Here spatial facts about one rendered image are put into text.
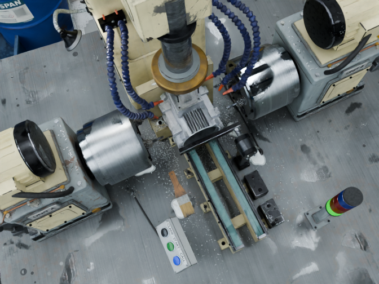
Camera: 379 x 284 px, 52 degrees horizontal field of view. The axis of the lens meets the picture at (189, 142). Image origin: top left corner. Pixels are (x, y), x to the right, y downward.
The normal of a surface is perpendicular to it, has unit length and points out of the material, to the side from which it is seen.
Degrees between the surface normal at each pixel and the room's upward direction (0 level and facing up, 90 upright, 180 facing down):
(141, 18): 90
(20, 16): 89
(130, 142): 24
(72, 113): 0
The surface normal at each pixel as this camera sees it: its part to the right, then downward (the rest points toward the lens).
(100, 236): -0.05, -0.34
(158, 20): 0.42, 0.85
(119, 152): 0.20, 0.22
